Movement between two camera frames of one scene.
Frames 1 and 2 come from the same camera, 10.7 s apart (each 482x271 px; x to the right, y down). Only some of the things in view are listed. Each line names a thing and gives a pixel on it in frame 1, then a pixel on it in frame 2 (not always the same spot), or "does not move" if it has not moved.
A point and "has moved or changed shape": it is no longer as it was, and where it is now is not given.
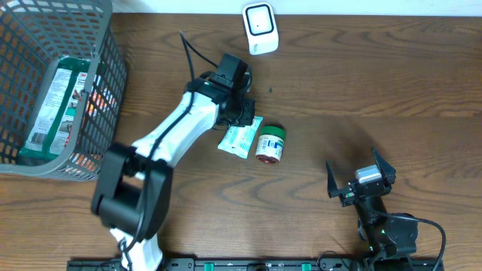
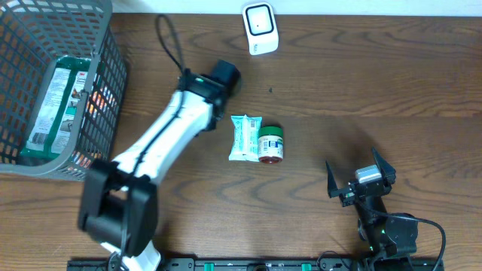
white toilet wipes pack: (238, 139) has moved or changed shape
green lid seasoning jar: (269, 144) does not move
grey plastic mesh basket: (33, 34) does not move
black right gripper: (347, 198) does not move
